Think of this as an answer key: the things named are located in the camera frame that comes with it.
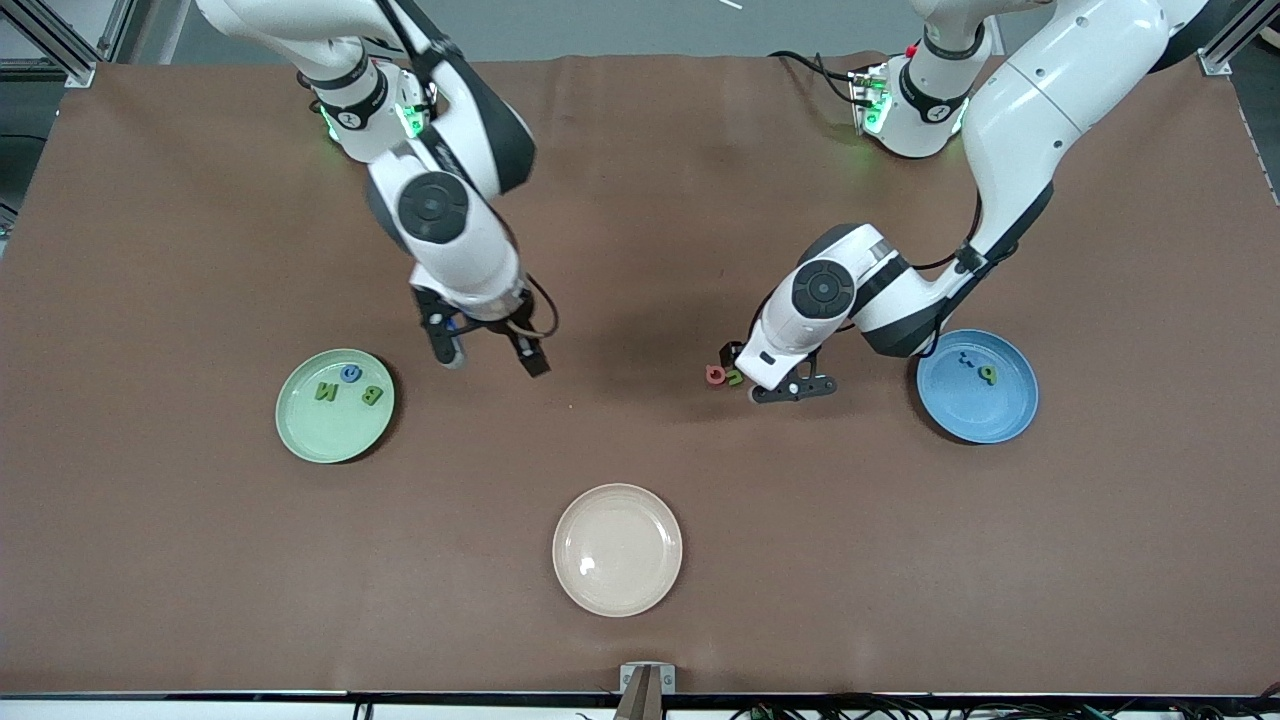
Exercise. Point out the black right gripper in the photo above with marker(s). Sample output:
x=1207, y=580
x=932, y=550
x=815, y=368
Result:
x=517, y=344

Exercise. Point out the pink capital letter Q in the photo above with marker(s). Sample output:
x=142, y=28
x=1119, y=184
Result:
x=709, y=375

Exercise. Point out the green capital letter B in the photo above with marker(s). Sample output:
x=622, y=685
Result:
x=372, y=394

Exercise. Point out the green capital letter N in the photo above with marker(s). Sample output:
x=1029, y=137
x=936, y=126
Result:
x=326, y=391

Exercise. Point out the green lowercase letter b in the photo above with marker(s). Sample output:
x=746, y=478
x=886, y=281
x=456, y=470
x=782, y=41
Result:
x=988, y=374

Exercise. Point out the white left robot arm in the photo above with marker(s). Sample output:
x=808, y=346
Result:
x=1040, y=110

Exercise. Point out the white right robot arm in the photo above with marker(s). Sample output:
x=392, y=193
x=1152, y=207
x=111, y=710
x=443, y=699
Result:
x=460, y=260

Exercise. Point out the beige plate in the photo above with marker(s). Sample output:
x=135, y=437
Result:
x=617, y=550

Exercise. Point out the green plate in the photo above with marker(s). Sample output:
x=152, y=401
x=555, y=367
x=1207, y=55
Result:
x=335, y=435

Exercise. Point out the blue plate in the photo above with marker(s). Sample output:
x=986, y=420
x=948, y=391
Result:
x=970, y=410

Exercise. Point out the brown table cover mat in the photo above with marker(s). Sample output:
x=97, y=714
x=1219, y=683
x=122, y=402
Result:
x=900, y=580

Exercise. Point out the metal bracket plate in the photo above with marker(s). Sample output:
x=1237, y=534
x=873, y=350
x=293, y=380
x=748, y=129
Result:
x=628, y=672

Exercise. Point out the brown camera post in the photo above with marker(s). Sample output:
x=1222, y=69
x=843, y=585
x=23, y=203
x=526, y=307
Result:
x=640, y=705

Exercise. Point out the aluminium frame post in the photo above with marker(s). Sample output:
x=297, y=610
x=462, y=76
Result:
x=1224, y=64
x=62, y=45

